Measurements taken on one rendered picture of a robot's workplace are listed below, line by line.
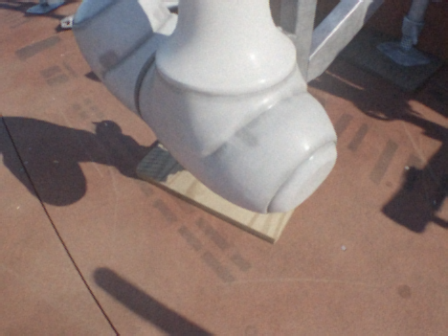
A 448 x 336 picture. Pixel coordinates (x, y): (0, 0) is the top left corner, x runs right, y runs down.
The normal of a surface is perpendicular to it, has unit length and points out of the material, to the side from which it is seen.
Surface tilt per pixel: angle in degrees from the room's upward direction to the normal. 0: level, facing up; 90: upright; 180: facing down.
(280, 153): 51
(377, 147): 0
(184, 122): 82
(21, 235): 0
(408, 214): 0
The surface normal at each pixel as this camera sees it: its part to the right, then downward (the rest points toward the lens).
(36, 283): 0.00, -0.68
